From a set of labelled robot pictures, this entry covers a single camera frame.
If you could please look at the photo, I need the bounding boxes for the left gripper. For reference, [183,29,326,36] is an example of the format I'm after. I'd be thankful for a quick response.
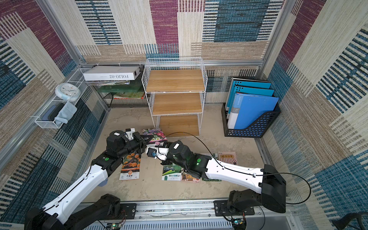
[116,132,153,159]

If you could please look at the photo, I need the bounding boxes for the purple flower seed packet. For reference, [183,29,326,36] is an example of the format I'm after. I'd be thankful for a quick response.
[142,129,167,144]

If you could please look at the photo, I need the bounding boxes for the green seed bag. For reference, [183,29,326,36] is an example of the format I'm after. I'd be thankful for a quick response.
[162,164,182,181]
[201,153,222,182]

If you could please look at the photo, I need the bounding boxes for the orange flower seed packet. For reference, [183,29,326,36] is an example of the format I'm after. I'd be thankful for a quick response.
[119,152,141,181]

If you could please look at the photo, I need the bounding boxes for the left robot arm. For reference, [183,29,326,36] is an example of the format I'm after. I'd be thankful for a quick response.
[24,130,153,230]

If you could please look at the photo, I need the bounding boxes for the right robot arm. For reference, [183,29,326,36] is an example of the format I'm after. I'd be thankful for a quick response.
[146,141,287,213]

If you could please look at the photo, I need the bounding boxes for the red green book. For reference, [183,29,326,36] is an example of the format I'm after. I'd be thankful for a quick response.
[113,92,145,99]

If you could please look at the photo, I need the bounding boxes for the green book in tray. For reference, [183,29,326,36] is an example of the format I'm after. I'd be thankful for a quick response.
[97,84,142,93]

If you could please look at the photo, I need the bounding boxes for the light blue cloth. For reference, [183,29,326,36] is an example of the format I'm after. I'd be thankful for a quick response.
[55,102,77,126]

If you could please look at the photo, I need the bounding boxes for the white folio box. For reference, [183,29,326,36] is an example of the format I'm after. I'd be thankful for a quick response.
[83,66,141,81]

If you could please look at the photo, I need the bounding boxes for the white round clock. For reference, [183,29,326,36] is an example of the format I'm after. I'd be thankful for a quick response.
[55,83,81,102]

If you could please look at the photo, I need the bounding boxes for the blue folder front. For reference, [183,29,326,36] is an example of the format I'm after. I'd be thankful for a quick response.
[227,93,279,129]

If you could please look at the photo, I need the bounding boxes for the black file holder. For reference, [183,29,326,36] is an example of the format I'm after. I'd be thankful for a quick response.
[221,103,281,139]

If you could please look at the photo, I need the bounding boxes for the dark blue case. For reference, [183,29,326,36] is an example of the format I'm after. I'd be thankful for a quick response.
[41,103,65,121]

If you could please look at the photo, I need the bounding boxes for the teal folder middle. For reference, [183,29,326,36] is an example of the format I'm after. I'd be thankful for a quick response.
[226,85,274,112]

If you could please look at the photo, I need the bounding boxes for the teal folder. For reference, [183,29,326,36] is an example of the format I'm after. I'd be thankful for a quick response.
[226,85,274,112]
[226,78,271,110]

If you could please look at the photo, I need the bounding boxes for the teal folder back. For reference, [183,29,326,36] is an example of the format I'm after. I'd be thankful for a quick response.
[226,78,271,110]

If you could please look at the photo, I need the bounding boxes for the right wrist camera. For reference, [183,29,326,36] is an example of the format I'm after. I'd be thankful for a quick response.
[145,147,169,159]

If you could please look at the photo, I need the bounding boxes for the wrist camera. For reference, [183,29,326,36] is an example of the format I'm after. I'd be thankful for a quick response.
[125,128,136,140]
[145,147,169,159]

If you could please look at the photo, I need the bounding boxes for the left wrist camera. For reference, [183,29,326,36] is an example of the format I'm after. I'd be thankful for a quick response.
[125,128,136,140]

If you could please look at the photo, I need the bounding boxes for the white wire shelf rack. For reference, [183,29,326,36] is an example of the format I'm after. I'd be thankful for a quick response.
[141,57,208,137]

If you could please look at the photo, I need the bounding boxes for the white wire wall basket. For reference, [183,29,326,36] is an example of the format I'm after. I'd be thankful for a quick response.
[34,68,87,129]

